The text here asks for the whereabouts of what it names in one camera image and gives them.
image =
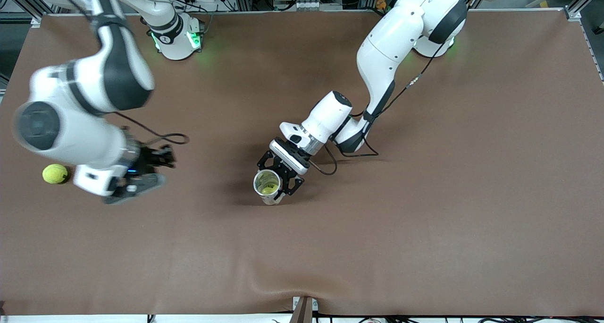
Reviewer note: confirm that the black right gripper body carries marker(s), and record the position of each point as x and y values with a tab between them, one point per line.
150	159

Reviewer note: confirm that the yellow-green tennis ball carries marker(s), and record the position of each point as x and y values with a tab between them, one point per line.
269	189
54	174

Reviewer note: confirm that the white blue tennis ball can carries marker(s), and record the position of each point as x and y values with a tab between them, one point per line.
273	200

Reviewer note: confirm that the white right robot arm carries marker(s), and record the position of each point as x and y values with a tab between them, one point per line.
71	139

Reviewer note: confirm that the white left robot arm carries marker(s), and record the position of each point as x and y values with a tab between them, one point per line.
391	54

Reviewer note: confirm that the large table cover mat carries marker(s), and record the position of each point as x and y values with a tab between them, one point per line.
302	247

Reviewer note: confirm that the white connector strip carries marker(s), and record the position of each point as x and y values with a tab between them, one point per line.
310	4

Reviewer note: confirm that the orange objects pile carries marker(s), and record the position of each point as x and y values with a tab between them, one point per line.
381	3

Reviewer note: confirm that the metal table edge bracket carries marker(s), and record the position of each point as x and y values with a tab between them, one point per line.
304	311

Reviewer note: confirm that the aluminium frame profile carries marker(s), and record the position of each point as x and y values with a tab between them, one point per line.
573	12
33	9

